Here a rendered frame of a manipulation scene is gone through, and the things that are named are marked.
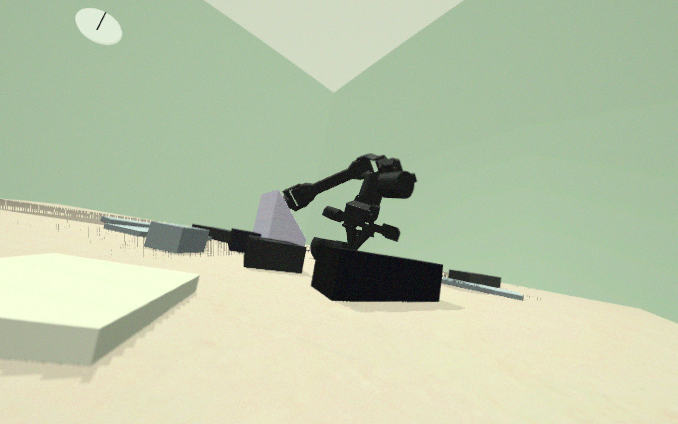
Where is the dark grey controller unit with green rocker switches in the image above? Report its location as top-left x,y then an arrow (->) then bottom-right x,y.
310,237 -> 347,259

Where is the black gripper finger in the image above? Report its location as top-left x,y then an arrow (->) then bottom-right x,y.
342,224 -> 358,249
351,230 -> 374,250

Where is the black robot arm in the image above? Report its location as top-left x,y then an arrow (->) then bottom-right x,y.
282,153 -> 417,224

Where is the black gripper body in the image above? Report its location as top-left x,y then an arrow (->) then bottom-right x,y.
322,192 -> 401,242

